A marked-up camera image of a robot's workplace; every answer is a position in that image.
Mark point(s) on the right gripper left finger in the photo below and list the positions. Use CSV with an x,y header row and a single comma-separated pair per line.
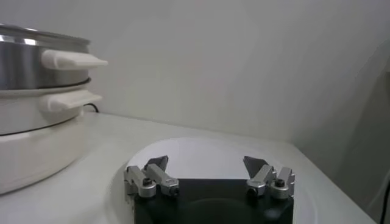
x,y
152,179

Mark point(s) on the cream electric cooker pot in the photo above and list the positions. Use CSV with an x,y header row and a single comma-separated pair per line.
x,y
36,152

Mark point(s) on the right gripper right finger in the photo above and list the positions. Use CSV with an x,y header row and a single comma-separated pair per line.
x,y
268,179

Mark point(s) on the steel perforated steamer basket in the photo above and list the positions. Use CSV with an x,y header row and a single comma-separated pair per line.
x,y
21,70

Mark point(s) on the white oval plate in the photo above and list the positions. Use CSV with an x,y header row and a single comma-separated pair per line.
x,y
207,158

